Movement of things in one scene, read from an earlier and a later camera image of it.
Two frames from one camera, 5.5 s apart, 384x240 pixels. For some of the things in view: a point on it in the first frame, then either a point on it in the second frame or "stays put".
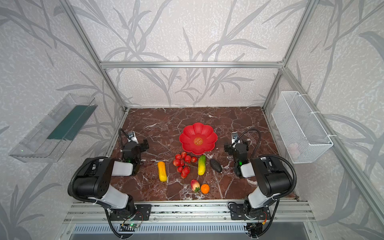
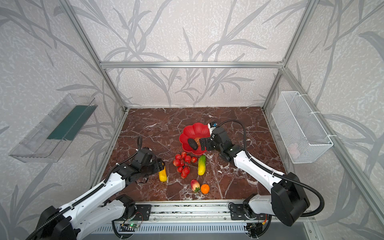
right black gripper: [233, 148] → [203, 144]
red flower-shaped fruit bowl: [198, 138] stays put
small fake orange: [205, 188] stays put
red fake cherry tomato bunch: [182, 160] stays put
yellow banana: [162, 171] stays put
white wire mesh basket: [300, 132] stays put
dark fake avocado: [215, 165] → [193, 143]
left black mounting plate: [139, 212] stays put
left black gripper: [139, 146] → [157, 166]
